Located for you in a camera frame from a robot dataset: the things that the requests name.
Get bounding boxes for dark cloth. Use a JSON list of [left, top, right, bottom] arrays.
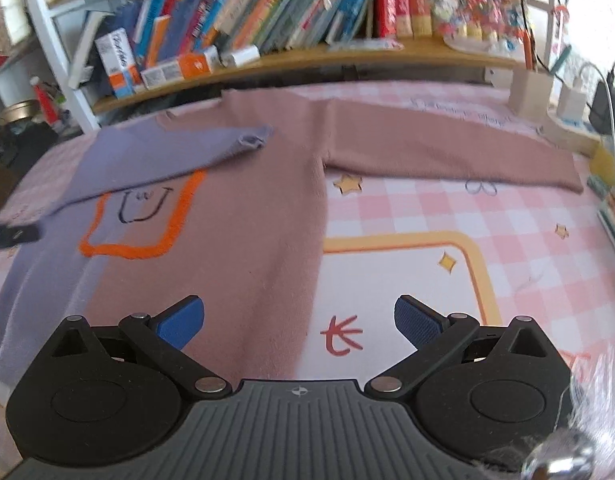
[[0, 121, 59, 222]]

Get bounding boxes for red tassel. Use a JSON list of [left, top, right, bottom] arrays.
[[30, 76, 59, 127]]

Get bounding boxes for long orange and white box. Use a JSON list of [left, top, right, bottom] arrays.
[[140, 45, 224, 91]]

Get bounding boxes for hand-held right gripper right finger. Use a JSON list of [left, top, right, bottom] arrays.
[[365, 296, 571, 401]]

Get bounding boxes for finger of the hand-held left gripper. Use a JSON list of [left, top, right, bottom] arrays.
[[0, 223, 43, 255]]

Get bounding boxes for colourful acrylic figure display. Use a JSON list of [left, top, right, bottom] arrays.
[[431, 0, 524, 54]]

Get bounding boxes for pink and purple sweater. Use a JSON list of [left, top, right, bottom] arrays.
[[0, 87, 586, 386]]

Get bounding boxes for white shelf frame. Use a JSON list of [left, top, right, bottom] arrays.
[[14, 0, 104, 135]]

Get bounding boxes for white plugged adapter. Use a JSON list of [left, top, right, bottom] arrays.
[[557, 82, 589, 121]]

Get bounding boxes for white power strip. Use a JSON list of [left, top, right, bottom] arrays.
[[541, 109, 604, 157]]

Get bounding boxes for row of colourful books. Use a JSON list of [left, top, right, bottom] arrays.
[[67, 0, 508, 96]]

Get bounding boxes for yellow object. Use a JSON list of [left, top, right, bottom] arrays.
[[590, 141, 615, 187]]

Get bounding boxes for light blue card packet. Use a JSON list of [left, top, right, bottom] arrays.
[[356, 37, 406, 54]]

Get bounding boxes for gold round tin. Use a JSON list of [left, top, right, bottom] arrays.
[[0, 100, 41, 126]]

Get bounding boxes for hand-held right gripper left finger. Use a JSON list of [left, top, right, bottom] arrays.
[[24, 296, 233, 401]]

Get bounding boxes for black plugged adapter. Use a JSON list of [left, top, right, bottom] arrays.
[[587, 79, 615, 137]]

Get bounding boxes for black cable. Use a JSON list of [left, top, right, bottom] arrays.
[[518, 0, 554, 75]]

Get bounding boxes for pink checked cartoon desk mat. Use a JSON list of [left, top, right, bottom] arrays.
[[0, 79, 615, 411]]

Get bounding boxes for beige pen holder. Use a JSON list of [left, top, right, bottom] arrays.
[[510, 66, 554, 122]]

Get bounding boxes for white charger plug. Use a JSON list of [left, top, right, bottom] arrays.
[[221, 45, 261, 67]]

